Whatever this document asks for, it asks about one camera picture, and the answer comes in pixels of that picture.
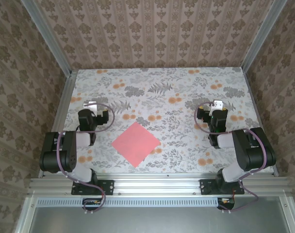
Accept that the aluminium extrusion beam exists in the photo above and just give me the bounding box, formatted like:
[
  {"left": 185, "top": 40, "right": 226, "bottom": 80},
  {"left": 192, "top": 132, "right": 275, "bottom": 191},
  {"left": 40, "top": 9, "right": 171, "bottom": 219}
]
[{"left": 27, "top": 176, "right": 293, "bottom": 196}]

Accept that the aluminium frame post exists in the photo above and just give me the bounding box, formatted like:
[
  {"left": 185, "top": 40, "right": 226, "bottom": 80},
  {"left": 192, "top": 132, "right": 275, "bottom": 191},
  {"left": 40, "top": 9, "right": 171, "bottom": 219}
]
[
  {"left": 20, "top": 0, "right": 74, "bottom": 77},
  {"left": 241, "top": 0, "right": 289, "bottom": 72}
]

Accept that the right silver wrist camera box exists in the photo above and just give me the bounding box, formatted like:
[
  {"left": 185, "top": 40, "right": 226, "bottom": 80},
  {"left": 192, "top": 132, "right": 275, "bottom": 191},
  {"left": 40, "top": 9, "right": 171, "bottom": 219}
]
[{"left": 209, "top": 99, "right": 224, "bottom": 115}]

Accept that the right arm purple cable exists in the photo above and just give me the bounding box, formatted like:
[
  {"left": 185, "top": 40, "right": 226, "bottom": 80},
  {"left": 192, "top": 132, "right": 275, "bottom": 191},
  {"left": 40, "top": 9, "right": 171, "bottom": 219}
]
[{"left": 194, "top": 101, "right": 269, "bottom": 214}]

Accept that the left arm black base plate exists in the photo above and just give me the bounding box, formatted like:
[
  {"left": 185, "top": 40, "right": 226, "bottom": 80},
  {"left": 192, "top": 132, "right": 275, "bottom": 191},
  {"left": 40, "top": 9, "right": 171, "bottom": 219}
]
[{"left": 71, "top": 179, "right": 115, "bottom": 196}]

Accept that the slotted grey cable duct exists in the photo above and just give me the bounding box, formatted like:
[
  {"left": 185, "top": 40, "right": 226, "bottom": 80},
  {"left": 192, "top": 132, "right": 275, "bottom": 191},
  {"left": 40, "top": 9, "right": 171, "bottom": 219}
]
[{"left": 36, "top": 197, "right": 235, "bottom": 207}]

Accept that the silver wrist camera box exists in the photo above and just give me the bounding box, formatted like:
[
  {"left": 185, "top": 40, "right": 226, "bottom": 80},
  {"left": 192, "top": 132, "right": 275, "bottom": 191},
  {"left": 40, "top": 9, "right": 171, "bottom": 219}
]
[
  {"left": 83, "top": 101, "right": 98, "bottom": 114},
  {"left": 209, "top": 99, "right": 224, "bottom": 115}
]

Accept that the aluminium table side rail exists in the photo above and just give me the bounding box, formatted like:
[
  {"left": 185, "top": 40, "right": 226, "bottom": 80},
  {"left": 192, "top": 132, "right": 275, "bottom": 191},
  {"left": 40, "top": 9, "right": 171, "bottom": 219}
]
[
  {"left": 242, "top": 67, "right": 279, "bottom": 177},
  {"left": 37, "top": 70, "right": 78, "bottom": 178}
]

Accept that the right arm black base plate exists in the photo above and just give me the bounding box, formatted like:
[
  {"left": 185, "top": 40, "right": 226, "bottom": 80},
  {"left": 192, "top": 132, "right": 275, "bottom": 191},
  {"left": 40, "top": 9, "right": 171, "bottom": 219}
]
[{"left": 199, "top": 179, "right": 245, "bottom": 197}]

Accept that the grey sheet metal panel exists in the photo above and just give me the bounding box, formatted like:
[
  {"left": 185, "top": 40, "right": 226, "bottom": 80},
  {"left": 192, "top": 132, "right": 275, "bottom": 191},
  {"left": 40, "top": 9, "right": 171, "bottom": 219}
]
[{"left": 15, "top": 196, "right": 295, "bottom": 233}]

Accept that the pink square paper sheet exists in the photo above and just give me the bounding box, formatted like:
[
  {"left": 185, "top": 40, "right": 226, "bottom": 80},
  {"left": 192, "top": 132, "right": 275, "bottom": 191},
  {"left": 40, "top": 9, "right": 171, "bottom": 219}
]
[{"left": 111, "top": 121, "right": 162, "bottom": 168}]

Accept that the black cable connector block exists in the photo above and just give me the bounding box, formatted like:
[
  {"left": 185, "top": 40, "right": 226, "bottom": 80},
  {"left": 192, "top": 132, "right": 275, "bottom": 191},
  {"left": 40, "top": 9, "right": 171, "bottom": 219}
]
[
  {"left": 82, "top": 198, "right": 105, "bottom": 211},
  {"left": 217, "top": 197, "right": 235, "bottom": 211}
]

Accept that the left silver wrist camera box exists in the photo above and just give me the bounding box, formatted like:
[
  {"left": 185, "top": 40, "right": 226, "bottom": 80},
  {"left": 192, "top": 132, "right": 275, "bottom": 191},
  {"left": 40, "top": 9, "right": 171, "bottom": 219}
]
[{"left": 83, "top": 101, "right": 98, "bottom": 114}]

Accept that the floral patterned table mat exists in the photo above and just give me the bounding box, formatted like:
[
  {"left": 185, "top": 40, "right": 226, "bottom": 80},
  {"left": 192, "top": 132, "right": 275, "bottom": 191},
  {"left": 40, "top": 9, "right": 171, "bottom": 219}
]
[{"left": 51, "top": 67, "right": 276, "bottom": 174}]

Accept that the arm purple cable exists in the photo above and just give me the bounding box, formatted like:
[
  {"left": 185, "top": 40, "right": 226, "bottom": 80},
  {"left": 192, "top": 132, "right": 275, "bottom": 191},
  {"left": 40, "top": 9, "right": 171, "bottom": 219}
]
[
  {"left": 55, "top": 103, "right": 115, "bottom": 216},
  {"left": 194, "top": 101, "right": 269, "bottom": 214}
]

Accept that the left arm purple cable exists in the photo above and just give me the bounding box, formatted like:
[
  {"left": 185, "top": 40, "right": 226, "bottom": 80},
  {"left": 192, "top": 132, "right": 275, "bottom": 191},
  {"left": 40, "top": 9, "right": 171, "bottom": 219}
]
[{"left": 55, "top": 103, "right": 115, "bottom": 216}]

